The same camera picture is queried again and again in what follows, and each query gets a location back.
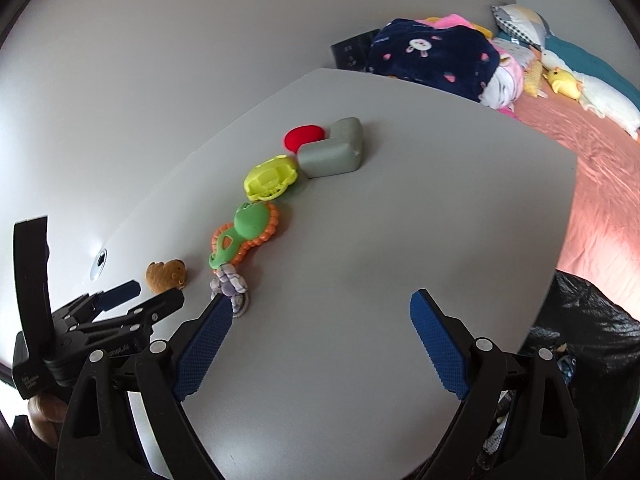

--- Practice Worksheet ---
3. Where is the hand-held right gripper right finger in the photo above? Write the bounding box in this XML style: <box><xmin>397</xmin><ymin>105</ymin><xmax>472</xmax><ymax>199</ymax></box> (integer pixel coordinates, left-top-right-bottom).
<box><xmin>409</xmin><ymin>288</ymin><xmax>586</xmax><ymax>480</ymax></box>

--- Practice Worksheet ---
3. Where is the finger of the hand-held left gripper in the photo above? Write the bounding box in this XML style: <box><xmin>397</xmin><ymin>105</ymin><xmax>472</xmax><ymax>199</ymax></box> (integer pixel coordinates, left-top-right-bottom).
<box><xmin>52</xmin><ymin>280</ymin><xmax>142</xmax><ymax>332</ymax></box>
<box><xmin>75</xmin><ymin>290</ymin><xmax>186</xmax><ymax>356</ymax></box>

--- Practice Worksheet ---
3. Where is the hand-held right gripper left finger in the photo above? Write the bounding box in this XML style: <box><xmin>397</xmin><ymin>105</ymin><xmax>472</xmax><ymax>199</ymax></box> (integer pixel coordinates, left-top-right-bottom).
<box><xmin>55</xmin><ymin>295</ymin><xmax>236</xmax><ymax>480</ymax></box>

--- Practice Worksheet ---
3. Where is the brown animal plush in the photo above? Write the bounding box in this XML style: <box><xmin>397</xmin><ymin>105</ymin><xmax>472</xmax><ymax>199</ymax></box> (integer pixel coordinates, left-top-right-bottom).
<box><xmin>145</xmin><ymin>258</ymin><xmax>188</xmax><ymax>295</ymax></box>

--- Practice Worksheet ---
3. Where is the white purple knotted rope toy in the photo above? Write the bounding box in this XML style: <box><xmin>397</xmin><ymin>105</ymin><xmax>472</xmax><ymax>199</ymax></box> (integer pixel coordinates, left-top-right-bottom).
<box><xmin>210</xmin><ymin>265</ymin><xmax>249</xmax><ymax>318</ymax></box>

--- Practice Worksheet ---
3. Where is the blue fish plush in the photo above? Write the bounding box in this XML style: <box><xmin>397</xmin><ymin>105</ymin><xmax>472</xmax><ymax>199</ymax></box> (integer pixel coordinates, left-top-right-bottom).
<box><xmin>555</xmin><ymin>352</ymin><xmax>576</xmax><ymax>386</ymax></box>

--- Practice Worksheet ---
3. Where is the black trash bag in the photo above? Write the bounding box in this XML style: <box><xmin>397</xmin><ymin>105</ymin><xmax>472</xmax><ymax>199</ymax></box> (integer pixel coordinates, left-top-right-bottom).
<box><xmin>520</xmin><ymin>270</ymin><xmax>640</xmax><ymax>480</ymax></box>

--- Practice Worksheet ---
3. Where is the person's left hand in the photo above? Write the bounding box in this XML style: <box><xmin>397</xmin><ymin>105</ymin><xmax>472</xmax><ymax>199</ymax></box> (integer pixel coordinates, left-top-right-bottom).
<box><xmin>27</xmin><ymin>394</ymin><xmax>68</xmax><ymax>443</ymax></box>

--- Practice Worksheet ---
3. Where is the green orange seahorse teether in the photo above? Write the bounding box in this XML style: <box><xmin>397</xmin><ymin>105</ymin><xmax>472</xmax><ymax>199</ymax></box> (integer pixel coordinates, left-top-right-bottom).
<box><xmin>208</xmin><ymin>201</ymin><xmax>281</xmax><ymax>269</ymax></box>

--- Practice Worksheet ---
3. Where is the yellow plastic toy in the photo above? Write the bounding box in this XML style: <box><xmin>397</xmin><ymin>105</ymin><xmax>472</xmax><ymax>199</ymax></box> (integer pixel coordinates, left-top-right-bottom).
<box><xmin>243</xmin><ymin>156</ymin><xmax>300</xmax><ymax>200</ymax></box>

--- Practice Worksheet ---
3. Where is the grey foam corner guard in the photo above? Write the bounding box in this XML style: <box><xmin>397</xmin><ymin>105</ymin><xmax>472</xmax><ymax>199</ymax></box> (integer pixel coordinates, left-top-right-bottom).
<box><xmin>297</xmin><ymin>116</ymin><xmax>365</xmax><ymax>180</ymax></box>

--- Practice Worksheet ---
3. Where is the pink bed sheet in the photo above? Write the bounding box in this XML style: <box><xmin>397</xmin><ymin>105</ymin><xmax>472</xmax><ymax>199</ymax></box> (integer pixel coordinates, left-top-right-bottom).
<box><xmin>512</xmin><ymin>47</ymin><xmax>640</xmax><ymax>321</ymax></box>

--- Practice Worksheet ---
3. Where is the red round cushion toy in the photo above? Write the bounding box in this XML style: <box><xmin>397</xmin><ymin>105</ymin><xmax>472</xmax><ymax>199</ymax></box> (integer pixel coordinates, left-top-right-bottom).
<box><xmin>284</xmin><ymin>124</ymin><xmax>327</xmax><ymax>152</ymax></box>

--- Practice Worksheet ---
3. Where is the white pink patterned cloth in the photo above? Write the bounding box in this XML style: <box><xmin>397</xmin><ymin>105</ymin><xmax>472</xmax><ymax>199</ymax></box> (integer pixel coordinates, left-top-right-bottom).
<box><xmin>480</xmin><ymin>40</ymin><xmax>536</xmax><ymax>113</ymax></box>

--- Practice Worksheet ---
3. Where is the yellow knitted plush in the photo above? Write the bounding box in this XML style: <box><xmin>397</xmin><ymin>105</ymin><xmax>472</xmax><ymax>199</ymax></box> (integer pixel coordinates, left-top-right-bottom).
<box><xmin>522</xmin><ymin>60</ymin><xmax>543</xmax><ymax>98</ymax></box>

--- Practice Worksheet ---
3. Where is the navy rabbit print blanket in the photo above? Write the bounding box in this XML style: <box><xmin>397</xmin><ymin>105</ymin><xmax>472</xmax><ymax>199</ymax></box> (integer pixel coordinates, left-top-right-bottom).
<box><xmin>365</xmin><ymin>18</ymin><xmax>502</xmax><ymax>103</ymax></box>

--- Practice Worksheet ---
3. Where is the yellow duck plush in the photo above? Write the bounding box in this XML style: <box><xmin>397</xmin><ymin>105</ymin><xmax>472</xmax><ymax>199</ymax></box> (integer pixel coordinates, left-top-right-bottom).
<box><xmin>545</xmin><ymin>67</ymin><xmax>583</xmax><ymax>101</ymax></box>

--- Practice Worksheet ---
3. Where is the white goose plush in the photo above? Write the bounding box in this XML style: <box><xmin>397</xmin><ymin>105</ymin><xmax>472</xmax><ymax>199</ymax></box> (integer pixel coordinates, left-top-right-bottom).
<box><xmin>542</xmin><ymin>50</ymin><xmax>640</xmax><ymax>141</ymax></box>

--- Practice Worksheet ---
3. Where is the teal blanket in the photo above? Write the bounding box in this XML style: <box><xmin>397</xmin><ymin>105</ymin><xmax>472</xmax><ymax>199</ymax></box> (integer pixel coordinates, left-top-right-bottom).
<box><xmin>542</xmin><ymin>35</ymin><xmax>640</xmax><ymax>106</ymax></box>

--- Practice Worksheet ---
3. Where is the checked patchwork pillow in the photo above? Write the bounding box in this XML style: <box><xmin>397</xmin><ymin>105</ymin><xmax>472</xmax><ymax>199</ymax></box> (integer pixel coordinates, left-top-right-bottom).
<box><xmin>491</xmin><ymin>4</ymin><xmax>553</xmax><ymax>51</ymax></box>

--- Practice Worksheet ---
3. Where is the silver table cable grommet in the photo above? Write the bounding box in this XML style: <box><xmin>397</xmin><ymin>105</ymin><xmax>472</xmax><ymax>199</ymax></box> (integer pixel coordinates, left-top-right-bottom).
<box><xmin>90</xmin><ymin>247</ymin><xmax>109</xmax><ymax>281</ymax></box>

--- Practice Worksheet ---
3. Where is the black wall panel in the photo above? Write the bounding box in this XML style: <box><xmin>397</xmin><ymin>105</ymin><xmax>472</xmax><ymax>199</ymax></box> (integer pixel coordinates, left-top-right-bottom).
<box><xmin>330</xmin><ymin>30</ymin><xmax>381</xmax><ymax>70</ymax></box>

